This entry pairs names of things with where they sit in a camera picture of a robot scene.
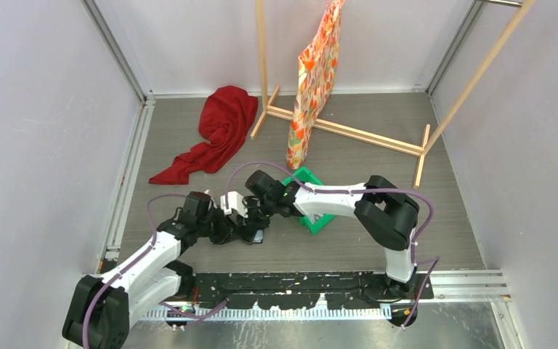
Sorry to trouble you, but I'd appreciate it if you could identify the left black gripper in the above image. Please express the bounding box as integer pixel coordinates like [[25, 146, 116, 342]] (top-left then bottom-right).
[[196, 205, 245, 246]]

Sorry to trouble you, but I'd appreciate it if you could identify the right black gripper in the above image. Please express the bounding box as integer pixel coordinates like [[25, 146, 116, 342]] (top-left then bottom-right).
[[238, 196, 278, 229]]

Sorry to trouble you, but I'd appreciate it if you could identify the black card holder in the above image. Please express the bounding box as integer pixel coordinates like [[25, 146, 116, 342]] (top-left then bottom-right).
[[240, 226, 264, 245]]

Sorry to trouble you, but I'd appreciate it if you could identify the green plastic bin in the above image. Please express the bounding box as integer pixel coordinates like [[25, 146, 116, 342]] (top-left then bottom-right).
[[291, 167, 335, 235]]

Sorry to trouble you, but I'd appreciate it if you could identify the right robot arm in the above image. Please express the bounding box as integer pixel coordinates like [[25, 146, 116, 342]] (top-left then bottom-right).
[[245, 170, 420, 299]]

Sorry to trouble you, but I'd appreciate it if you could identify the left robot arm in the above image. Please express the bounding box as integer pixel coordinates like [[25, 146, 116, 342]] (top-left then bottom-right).
[[62, 191, 269, 348]]

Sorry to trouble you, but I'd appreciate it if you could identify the red cloth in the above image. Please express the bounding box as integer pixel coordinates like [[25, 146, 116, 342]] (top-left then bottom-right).
[[148, 85, 259, 185]]

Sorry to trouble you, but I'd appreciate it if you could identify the floral orange gift bag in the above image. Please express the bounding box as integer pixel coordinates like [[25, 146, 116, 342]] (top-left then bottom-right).
[[286, 0, 344, 169]]

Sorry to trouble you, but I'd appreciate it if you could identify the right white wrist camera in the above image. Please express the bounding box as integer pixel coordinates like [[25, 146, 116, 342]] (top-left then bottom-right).
[[220, 191, 248, 217]]

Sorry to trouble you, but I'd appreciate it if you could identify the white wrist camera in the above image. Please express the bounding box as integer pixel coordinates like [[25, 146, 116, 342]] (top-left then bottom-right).
[[220, 191, 248, 217], [203, 189, 219, 208]]

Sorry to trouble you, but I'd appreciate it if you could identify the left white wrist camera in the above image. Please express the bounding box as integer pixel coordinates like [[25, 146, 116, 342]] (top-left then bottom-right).
[[203, 189, 219, 208]]

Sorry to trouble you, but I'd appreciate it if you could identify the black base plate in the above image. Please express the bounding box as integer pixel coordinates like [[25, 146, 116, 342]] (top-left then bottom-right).
[[167, 271, 434, 310]]

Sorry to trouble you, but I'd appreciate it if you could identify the wooden rack frame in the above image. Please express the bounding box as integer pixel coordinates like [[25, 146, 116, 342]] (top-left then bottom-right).
[[249, 1, 535, 188]]

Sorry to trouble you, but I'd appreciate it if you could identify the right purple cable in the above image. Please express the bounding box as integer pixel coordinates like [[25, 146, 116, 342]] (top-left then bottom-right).
[[225, 161, 441, 329]]

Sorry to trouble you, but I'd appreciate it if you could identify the purple cable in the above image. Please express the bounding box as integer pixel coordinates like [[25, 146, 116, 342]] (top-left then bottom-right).
[[225, 161, 441, 329], [81, 193, 230, 349]]

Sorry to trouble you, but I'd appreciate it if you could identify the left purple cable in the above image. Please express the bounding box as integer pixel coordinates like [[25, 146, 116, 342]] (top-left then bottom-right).
[[81, 193, 230, 349]]

